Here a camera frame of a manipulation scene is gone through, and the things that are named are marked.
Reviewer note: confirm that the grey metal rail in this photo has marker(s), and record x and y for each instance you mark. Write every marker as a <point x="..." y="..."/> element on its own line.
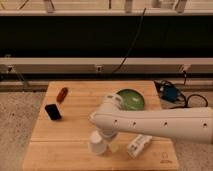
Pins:
<point x="105" y="65"/>

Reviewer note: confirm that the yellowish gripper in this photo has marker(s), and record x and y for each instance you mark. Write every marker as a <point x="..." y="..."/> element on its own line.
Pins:
<point x="113" y="147"/>

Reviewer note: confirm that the blue power adapter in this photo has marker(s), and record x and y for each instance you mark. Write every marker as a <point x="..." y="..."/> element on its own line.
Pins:
<point x="170" y="94"/>

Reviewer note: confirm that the black eraser block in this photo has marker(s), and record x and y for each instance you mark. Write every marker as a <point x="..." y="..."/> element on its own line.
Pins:
<point x="53" y="112"/>

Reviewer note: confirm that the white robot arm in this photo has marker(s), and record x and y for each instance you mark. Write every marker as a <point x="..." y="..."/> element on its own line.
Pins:
<point x="192" y="124"/>

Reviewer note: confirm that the green ceramic bowl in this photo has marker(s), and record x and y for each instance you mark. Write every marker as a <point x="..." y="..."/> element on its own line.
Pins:
<point x="132" y="99"/>

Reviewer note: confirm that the white tube bottle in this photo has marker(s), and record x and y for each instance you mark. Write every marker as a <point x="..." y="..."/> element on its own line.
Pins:
<point x="136" y="146"/>

